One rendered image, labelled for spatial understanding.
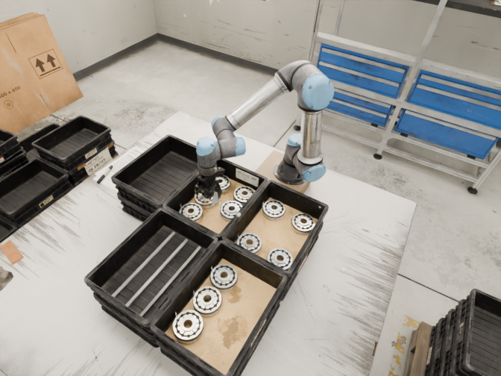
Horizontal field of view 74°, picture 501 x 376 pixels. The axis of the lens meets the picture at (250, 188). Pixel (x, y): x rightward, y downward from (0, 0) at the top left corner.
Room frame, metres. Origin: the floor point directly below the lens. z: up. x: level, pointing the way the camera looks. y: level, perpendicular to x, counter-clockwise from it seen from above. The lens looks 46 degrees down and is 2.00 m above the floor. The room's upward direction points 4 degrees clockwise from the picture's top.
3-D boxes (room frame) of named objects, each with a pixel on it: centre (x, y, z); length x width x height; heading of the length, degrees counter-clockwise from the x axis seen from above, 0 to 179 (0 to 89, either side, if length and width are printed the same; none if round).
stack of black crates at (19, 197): (1.37, 1.38, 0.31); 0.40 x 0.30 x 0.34; 154
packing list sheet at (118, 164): (1.35, 0.69, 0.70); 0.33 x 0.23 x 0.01; 154
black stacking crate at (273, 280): (0.51, 0.07, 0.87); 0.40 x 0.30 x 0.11; 152
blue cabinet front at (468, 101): (2.29, -1.53, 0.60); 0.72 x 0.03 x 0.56; 64
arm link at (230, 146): (1.06, 0.10, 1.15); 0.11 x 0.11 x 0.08; 22
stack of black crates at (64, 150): (1.73, 1.20, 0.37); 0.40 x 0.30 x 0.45; 154
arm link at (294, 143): (1.31, -0.22, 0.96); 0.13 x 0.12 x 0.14; 22
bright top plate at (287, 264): (0.73, -0.14, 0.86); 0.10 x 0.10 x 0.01
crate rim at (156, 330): (0.51, 0.07, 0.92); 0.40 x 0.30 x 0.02; 152
